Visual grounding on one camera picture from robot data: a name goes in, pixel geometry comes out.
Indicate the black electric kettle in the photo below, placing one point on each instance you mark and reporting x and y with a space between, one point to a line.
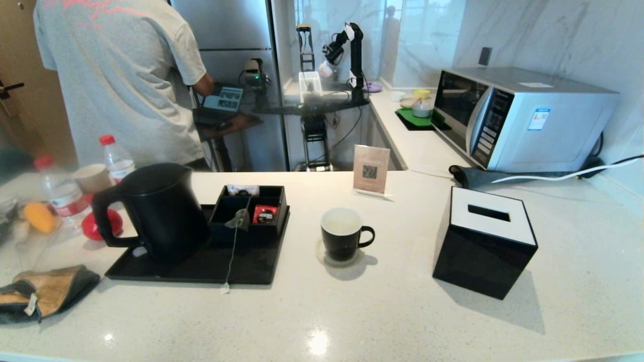
166 211

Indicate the black background robot arm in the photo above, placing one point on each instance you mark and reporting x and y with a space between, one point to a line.
356 55

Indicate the person's right forearm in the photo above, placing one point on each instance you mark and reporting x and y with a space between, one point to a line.
204 84

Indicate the QR code sign stand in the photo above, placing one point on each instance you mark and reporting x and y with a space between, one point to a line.
371 168

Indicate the red sachet packet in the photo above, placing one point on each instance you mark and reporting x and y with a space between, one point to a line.
264 213

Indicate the black mug white inside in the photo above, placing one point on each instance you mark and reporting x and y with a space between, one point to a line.
339 246

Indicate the beige round coaster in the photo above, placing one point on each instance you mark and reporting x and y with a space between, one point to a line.
320 255

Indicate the black compartment organizer box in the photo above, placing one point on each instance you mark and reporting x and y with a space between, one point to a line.
266 234

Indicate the white sachet packets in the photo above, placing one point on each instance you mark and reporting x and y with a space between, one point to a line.
236 189

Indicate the brown wooden desk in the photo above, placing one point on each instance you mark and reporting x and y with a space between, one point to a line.
236 123

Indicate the purple plate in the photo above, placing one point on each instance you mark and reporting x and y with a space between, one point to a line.
373 87

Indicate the green placemat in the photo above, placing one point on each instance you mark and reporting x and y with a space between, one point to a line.
410 118

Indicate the grey white bowl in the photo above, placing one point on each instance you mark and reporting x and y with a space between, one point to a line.
421 109

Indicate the open laptop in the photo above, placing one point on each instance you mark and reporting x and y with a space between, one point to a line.
224 98

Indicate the yellow bowl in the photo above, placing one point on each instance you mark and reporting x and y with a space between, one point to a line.
421 93

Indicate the black serving tray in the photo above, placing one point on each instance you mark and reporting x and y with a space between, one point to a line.
201 266

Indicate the black tissue box white lid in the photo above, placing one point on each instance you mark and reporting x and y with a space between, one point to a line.
478 261

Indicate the silver refrigerator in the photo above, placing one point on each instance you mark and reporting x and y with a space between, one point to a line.
226 30

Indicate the silver microwave oven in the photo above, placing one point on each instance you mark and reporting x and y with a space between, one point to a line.
543 136

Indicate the person in grey t-shirt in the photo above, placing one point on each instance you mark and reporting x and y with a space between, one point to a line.
121 75

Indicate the brown paper cup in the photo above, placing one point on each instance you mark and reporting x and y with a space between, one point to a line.
93 178

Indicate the red ball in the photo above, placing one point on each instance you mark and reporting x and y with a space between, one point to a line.
90 230

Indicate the blurred red-capped water bottle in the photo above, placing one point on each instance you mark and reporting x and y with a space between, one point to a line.
63 198

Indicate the orange fruit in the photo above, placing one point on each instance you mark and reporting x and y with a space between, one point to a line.
39 217

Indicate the brown and black cloth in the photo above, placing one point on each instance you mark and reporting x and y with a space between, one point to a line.
50 289

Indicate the brown wooden door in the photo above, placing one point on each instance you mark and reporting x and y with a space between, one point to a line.
15 50

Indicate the black pedestal table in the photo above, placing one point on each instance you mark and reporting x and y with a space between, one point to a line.
314 128

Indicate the camera device green light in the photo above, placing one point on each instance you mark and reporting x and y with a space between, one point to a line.
253 68

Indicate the dark wall socket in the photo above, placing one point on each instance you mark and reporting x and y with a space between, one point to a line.
485 56

